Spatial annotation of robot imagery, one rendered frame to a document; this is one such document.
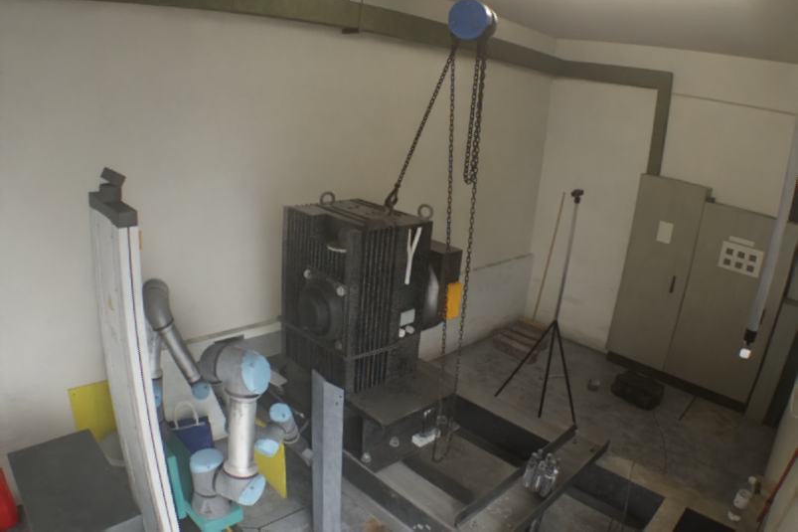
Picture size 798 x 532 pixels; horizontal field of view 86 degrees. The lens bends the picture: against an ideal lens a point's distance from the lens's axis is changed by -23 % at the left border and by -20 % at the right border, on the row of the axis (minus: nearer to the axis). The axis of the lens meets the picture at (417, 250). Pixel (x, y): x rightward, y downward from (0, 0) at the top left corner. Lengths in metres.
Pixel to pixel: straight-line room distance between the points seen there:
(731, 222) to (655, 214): 0.67
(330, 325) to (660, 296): 3.19
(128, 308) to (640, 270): 3.99
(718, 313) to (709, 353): 0.35
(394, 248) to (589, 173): 3.15
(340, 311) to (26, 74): 1.72
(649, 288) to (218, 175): 3.48
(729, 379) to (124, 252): 4.33
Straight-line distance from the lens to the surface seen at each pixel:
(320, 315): 2.09
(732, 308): 4.51
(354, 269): 2.01
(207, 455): 1.86
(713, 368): 4.69
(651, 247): 4.60
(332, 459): 2.24
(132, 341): 1.63
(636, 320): 4.77
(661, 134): 4.66
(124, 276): 1.55
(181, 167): 2.83
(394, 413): 2.18
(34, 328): 2.79
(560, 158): 5.16
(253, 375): 1.56
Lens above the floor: 2.12
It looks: 16 degrees down
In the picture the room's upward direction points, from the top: 6 degrees clockwise
